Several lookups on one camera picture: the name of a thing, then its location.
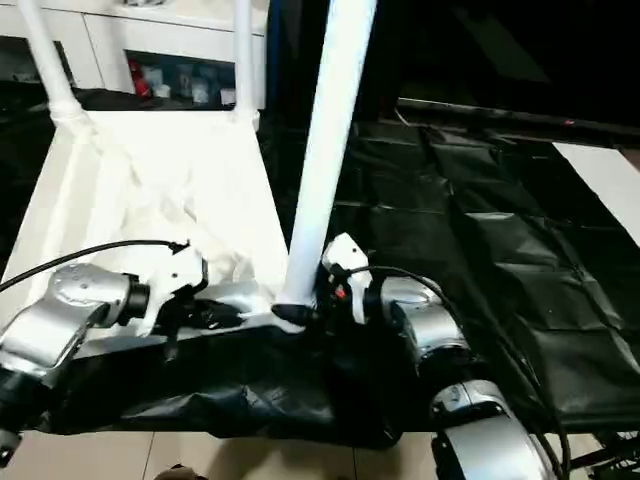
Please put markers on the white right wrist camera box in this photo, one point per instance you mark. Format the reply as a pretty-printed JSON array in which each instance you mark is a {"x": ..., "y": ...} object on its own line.
[{"x": 345, "y": 255}]

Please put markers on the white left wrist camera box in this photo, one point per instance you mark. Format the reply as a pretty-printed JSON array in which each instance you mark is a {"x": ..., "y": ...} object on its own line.
[{"x": 180, "y": 268}]

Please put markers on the black floor stand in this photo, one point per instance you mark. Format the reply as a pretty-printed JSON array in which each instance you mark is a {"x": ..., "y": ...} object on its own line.
[{"x": 605, "y": 458}]

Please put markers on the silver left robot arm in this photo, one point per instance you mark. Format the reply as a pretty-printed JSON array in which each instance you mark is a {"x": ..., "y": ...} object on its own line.
[{"x": 60, "y": 320}]

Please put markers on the white cabinet with glass doors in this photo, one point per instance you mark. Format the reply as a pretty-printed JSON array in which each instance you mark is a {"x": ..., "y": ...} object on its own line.
[{"x": 170, "y": 45}]

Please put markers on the black plastic mat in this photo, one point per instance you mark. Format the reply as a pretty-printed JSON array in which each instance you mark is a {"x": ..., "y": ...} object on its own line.
[{"x": 500, "y": 260}]

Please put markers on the white plastic table top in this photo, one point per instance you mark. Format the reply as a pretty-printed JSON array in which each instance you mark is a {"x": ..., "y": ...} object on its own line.
[{"x": 150, "y": 170}]

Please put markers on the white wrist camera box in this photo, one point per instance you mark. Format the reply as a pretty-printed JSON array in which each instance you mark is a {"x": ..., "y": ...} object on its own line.
[
  {"x": 345, "y": 255},
  {"x": 180, "y": 268}
]

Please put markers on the long black bar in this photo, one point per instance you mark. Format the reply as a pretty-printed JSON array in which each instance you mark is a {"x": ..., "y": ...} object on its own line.
[{"x": 520, "y": 112}]

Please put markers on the red bottle in cabinet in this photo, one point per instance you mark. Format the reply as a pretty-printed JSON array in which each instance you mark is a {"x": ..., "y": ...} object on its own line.
[{"x": 135, "y": 78}]

